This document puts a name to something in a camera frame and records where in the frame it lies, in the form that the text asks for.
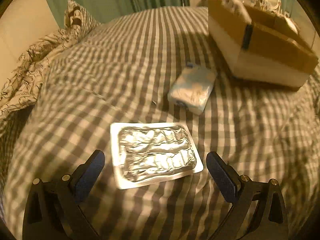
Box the silver foil blister pack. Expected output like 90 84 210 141
110 122 203 190

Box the blue tissue packet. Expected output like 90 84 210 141
168 62 217 115

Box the floral white duvet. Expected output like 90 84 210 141
1 27 80 119

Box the cardboard box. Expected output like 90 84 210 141
208 0 318 88

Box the grey checkered bed cover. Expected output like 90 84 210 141
3 7 319 239

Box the checkered pillow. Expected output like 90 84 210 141
64 0 101 36

